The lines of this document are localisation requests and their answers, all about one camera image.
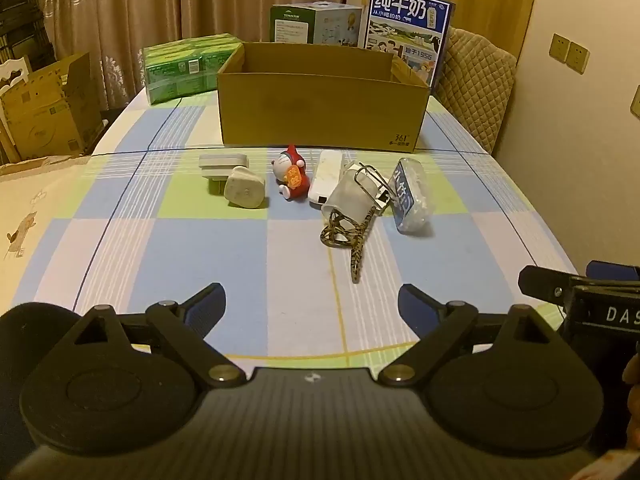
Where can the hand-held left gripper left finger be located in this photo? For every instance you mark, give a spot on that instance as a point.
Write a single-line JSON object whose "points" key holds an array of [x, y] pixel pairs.
{"points": [[205, 305]]}

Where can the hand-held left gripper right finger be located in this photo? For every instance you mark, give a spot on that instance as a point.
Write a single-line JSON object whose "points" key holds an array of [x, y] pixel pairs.
{"points": [[417, 307]]}

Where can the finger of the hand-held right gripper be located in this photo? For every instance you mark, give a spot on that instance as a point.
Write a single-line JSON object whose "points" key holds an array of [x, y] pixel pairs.
{"points": [[612, 268], [542, 282]]}

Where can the white three-pin plug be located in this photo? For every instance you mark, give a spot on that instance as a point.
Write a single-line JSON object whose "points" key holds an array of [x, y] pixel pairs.
{"points": [[245, 190]]}

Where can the white plastic case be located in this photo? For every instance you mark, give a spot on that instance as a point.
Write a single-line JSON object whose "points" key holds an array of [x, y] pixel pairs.
{"points": [[325, 175]]}

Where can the red robot cat figurine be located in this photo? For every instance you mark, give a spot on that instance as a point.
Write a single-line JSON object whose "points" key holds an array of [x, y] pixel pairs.
{"points": [[299, 170]]}

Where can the person's right hand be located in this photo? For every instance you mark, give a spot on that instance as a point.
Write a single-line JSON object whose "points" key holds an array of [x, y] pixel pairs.
{"points": [[633, 395]]}

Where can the checkered pastel tablecloth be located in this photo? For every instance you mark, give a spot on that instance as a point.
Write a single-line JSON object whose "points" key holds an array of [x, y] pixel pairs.
{"points": [[200, 245]]}

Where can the clear plastic box blue label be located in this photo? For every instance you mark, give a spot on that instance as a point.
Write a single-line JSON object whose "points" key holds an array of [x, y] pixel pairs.
{"points": [[410, 195]]}

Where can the frosted plastic cup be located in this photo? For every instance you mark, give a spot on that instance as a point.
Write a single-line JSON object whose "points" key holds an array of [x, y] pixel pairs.
{"points": [[347, 197]]}

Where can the grey white plug adapter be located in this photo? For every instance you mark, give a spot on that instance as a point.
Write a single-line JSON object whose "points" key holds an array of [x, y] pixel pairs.
{"points": [[220, 162]]}

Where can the beige embroidered cloth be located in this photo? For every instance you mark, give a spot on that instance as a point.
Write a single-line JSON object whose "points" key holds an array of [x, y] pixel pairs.
{"points": [[35, 240]]}

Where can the chair with quilted beige cover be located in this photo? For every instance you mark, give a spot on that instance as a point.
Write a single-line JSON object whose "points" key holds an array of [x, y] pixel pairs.
{"points": [[475, 90]]}

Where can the green drink carton pack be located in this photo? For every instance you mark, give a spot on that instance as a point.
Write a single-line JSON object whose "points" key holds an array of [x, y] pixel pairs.
{"points": [[175, 70]]}

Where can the worn brown cardboard box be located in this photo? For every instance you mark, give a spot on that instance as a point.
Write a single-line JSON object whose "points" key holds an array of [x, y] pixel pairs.
{"points": [[45, 115]]}

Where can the blue illustrated milk box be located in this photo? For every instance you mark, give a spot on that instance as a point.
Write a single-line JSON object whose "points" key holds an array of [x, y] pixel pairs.
{"points": [[405, 20]]}

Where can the green white carton box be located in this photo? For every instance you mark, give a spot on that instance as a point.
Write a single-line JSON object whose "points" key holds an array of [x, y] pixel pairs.
{"points": [[300, 25]]}

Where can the white carved chair back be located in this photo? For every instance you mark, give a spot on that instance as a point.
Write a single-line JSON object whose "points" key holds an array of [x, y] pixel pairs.
{"points": [[15, 67]]}

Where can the brown shiny curtain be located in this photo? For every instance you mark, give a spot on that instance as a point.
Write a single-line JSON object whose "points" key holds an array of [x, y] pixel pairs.
{"points": [[125, 10]]}

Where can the black folding trolley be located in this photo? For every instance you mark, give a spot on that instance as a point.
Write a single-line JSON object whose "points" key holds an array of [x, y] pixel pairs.
{"points": [[25, 25]]}

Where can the beige wall socket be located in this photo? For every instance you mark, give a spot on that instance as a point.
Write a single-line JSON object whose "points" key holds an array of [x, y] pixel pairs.
{"points": [[578, 58], [559, 47]]}

